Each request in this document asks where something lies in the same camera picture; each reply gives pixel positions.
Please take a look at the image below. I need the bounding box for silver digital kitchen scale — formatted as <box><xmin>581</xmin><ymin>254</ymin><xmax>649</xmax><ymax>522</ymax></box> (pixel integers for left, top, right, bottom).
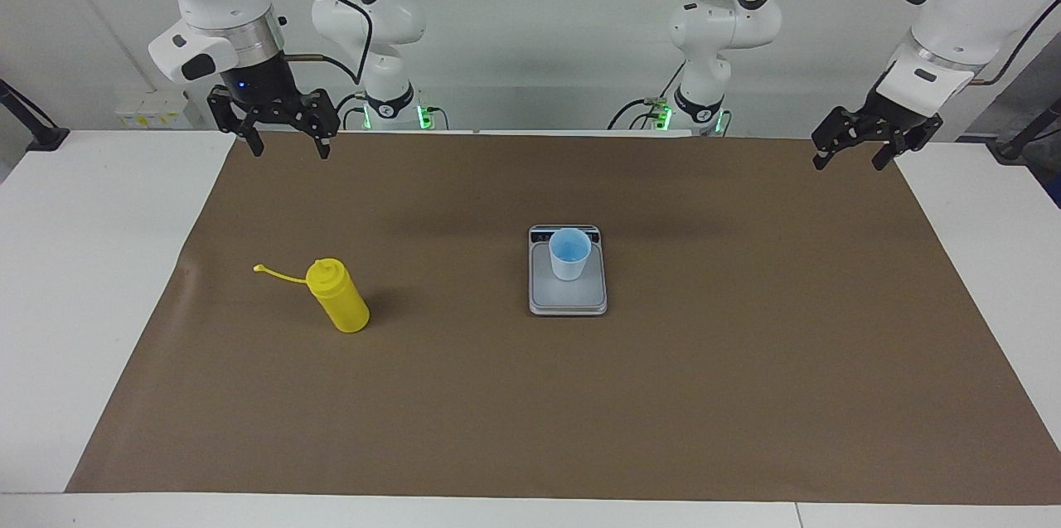
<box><xmin>528</xmin><ymin>224</ymin><xmax>608</xmax><ymax>317</ymax></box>

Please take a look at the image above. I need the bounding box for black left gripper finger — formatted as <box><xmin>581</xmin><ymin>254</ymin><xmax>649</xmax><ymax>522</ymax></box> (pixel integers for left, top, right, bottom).
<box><xmin>811</xmin><ymin>105</ymin><xmax>868</xmax><ymax>173</ymax></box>
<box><xmin>872</xmin><ymin>119</ymin><xmax>945</xmax><ymax>173</ymax></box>

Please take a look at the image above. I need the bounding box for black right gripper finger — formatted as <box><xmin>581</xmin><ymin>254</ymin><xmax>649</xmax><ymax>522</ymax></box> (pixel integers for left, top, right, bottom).
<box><xmin>303</xmin><ymin>92</ymin><xmax>342</xmax><ymax>160</ymax></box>
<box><xmin>206</xmin><ymin>86</ymin><xmax>265</xmax><ymax>158</ymax></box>

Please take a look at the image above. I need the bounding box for black left base cable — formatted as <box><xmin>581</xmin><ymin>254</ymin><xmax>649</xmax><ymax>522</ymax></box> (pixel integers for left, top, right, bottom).
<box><xmin>608</xmin><ymin>64</ymin><xmax>689</xmax><ymax>131</ymax></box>

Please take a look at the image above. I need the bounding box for yellow squeeze bottle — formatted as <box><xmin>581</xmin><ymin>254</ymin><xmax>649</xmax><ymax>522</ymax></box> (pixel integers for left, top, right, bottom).
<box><xmin>254</xmin><ymin>258</ymin><xmax>371</xmax><ymax>334</ymax></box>

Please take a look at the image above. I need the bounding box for black clamp stand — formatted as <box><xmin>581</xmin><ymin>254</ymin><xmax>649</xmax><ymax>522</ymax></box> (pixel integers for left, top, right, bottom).
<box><xmin>986</xmin><ymin>95</ymin><xmax>1061</xmax><ymax>164</ymax></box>
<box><xmin>0</xmin><ymin>79</ymin><xmax>70</xmax><ymax>153</ymax></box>

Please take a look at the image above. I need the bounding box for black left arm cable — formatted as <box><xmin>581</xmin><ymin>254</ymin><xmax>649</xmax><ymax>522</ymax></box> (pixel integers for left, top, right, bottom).
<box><xmin>767</xmin><ymin>0</ymin><xmax>1061</xmax><ymax>87</ymax></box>

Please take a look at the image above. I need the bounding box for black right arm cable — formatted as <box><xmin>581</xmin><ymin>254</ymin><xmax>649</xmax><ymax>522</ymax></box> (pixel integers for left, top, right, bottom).
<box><xmin>249</xmin><ymin>0</ymin><xmax>374</xmax><ymax>127</ymax></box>

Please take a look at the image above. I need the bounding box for black right base cable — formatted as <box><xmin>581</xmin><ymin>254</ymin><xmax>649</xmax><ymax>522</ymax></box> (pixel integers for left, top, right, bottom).
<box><xmin>330</xmin><ymin>93</ymin><xmax>367</xmax><ymax>131</ymax></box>

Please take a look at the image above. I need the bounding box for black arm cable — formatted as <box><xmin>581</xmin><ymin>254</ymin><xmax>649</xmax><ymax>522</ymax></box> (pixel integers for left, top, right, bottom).
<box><xmin>767</xmin><ymin>0</ymin><xmax>1061</xmax><ymax>87</ymax></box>
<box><xmin>249</xmin><ymin>0</ymin><xmax>374</xmax><ymax>127</ymax></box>

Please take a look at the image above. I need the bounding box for black base cable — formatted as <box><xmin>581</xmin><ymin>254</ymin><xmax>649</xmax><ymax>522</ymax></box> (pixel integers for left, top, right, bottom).
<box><xmin>608</xmin><ymin>64</ymin><xmax>689</xmax><ymax>131</ymax></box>
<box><xmin>330</xmin><ymin>93</ymin><xmax>367</xmax><ymax>131</ymax></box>

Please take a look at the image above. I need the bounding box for brown table mat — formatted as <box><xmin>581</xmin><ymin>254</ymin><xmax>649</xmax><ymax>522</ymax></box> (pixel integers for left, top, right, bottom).
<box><xmin>65</xmin><ymin>130</ymin><xmax>1061</xmax><ymax>506</ymax></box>

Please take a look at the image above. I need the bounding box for light blue plastic cup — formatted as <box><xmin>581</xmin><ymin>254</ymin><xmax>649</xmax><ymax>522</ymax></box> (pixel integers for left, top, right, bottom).
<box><xmin>549</xmin><ymin>228</ymin><xmax>593</xmax><ymax>282</ymax></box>

